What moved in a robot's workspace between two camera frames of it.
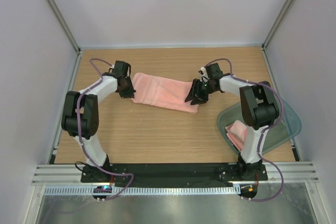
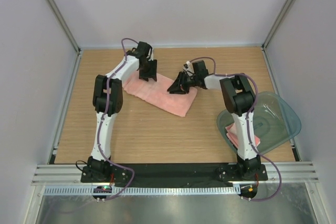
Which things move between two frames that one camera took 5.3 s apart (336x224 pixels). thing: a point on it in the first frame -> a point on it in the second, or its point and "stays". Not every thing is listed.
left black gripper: [129, 93] -> [152, 72]
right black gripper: [193, 91] -> [176, 88]
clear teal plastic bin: [289, 126] stays
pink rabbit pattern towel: [236, 134] stays
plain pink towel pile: [165, 93] stays
